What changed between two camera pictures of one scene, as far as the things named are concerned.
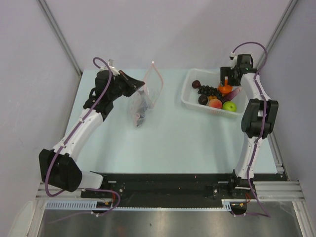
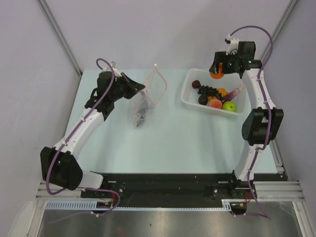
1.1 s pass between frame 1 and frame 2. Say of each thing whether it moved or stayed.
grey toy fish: stayed
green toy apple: stayed
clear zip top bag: stayed
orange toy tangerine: moved
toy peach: stayed
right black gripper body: moved
